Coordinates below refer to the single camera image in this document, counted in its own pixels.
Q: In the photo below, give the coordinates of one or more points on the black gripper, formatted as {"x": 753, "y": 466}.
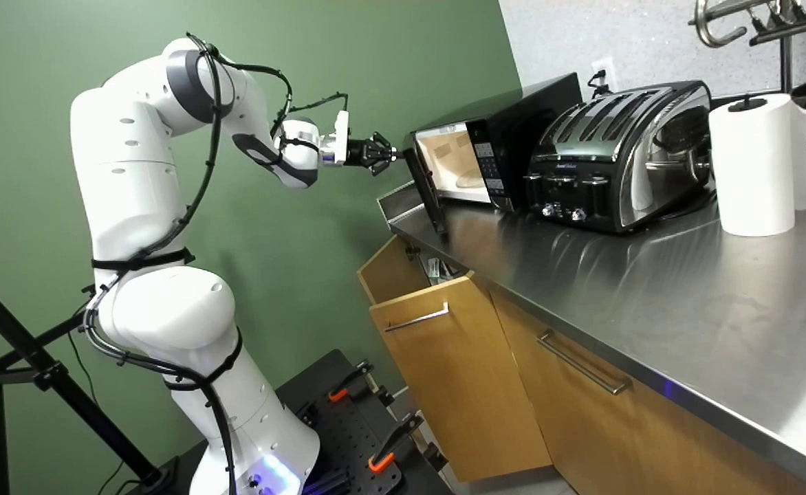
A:
{"x": 366, "y": 151}

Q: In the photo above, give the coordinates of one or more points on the microwave door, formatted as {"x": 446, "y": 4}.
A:
{"x": 427, "y": 194}

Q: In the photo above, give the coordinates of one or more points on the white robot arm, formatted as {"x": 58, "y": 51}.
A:
{"x": 152, "y": 305}

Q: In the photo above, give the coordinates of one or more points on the black microwave oven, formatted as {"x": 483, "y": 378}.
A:
{"x": 483, "y": 151}

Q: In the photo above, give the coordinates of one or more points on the wooden cabinet door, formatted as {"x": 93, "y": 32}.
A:
{"x": 633, "y": 443}

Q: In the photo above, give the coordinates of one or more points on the wooden drawer front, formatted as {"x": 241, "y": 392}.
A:
{"x": 460, "y": 375}

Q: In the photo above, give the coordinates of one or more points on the orange black clamp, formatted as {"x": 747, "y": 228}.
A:
{"x": 355, "y": 384}
{"x": 383, "y": 458}

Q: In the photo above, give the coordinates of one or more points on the chrome black toaster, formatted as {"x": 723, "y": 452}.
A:
{"x": 621, "y": 161}

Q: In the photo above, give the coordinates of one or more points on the metal rack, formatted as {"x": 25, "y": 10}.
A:
{"x": 769, "y": 21}

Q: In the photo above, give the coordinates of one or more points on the white paper towel roll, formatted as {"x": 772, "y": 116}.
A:
{"x": 754, "y": 146}

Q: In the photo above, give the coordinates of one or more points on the black tripod stand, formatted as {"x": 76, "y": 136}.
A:
{"x": 29, "y": 360}

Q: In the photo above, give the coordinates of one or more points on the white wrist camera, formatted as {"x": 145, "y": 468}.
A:
{"x": 336, "y": 144}

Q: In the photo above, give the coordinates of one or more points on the silver drawer handle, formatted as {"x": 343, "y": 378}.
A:
{"x": 419, "y": 319}

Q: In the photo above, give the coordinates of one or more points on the silver cabinet handle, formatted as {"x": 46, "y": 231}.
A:
{"x": 581, "y": 367}

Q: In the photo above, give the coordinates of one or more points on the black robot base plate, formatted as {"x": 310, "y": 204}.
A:
{"x": 355, "y": 430}

